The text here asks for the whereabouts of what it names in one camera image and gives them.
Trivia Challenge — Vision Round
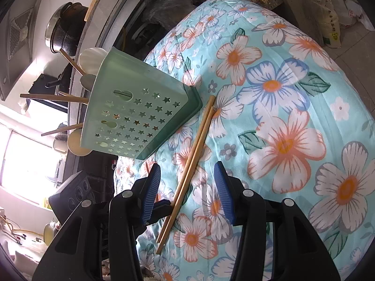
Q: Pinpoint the grey concrete counter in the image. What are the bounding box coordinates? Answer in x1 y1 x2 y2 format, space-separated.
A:
66 0 153 170

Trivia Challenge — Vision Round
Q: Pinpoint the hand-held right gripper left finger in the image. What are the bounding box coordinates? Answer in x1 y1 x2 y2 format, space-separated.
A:
32 163 161 281

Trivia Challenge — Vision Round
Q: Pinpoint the clear plastic bag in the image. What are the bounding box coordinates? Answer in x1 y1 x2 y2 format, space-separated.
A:
143 0 194 24

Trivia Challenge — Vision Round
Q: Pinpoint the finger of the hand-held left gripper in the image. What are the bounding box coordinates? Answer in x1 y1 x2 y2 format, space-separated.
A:
148 199 172 225

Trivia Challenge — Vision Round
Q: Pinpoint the green star-holed utensil holder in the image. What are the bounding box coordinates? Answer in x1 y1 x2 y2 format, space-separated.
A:
80 46 203 161

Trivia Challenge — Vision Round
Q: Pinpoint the grey range hood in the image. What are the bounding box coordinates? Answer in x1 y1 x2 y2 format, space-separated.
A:
0 4 44 101

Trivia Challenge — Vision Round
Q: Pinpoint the white rice bag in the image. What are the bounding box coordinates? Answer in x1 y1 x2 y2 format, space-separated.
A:
318 0 342 49

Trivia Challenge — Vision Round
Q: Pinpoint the bright window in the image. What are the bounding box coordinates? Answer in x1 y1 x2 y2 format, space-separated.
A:
0 105 71 208

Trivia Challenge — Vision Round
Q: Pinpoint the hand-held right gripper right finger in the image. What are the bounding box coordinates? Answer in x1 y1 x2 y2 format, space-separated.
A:
214 161 341 281

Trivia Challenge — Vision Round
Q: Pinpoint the floral blue blanket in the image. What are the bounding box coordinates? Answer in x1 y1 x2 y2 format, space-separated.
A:
113 0 375 281

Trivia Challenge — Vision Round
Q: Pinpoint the white scalloped spoon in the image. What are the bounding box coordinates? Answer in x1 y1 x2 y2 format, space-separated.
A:
78 48 106 76

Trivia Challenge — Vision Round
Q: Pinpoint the bamboo chopstick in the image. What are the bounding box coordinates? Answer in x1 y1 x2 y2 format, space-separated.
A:
40 124 84 137
155 107 216 255
58 48 86 76
20 93 90 105
157 95 217 243

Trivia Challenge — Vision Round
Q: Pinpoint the metal spoon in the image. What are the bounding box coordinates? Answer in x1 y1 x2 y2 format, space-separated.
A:
80 74 97 92

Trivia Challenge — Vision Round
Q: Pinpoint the black cooking pot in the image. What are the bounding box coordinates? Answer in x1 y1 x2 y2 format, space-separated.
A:
45 2 88 53

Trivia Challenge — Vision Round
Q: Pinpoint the pale yellow cup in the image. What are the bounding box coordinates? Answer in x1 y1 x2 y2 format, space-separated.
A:
43 223 59 245

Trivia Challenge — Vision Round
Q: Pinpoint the white printed plastic bag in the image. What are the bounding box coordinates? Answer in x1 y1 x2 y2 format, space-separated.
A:
337 0 372 30

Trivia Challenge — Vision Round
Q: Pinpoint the round plastic spoon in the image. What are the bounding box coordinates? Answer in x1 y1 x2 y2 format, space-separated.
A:
67 129 93 156

